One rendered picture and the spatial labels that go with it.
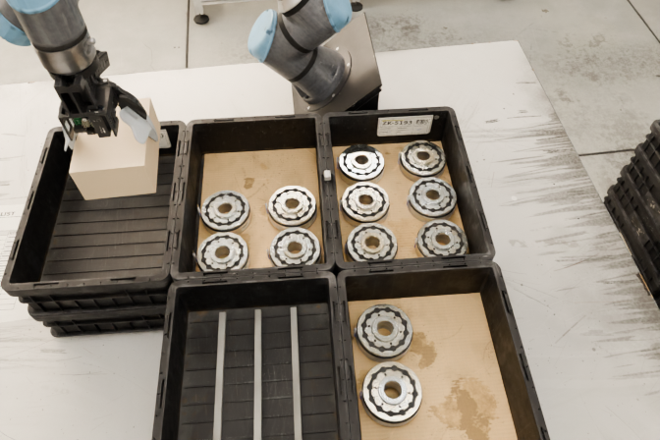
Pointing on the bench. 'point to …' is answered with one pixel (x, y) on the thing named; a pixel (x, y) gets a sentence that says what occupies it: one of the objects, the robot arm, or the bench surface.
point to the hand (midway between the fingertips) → (115, 140)
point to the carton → (116, 161)
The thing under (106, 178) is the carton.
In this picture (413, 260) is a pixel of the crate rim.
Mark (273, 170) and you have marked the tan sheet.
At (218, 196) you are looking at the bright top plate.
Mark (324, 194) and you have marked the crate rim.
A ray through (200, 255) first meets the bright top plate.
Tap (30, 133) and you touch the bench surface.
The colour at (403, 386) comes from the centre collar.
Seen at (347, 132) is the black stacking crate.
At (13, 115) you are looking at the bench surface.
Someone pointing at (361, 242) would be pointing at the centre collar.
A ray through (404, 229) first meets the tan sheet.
